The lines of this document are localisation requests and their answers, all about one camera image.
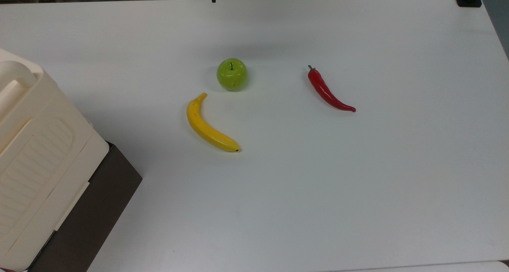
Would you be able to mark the cream plastic cabinet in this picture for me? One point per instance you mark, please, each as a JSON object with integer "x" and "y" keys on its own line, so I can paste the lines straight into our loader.
{"x": 47, "y": 144}

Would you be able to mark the green apple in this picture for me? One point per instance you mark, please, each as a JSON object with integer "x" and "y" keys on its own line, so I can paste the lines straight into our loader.
{"x": 232, "y": 75}

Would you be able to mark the yellow banana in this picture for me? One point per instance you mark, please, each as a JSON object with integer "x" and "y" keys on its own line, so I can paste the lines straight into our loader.
{"x": 204, "y": 129}

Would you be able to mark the red chili pepper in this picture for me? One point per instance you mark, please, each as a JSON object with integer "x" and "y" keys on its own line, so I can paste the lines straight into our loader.
{"x": 324, "y": 91}

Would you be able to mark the dark brown wooden box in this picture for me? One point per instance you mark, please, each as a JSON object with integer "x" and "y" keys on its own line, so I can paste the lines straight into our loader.
{"x": 99, "y": 200}

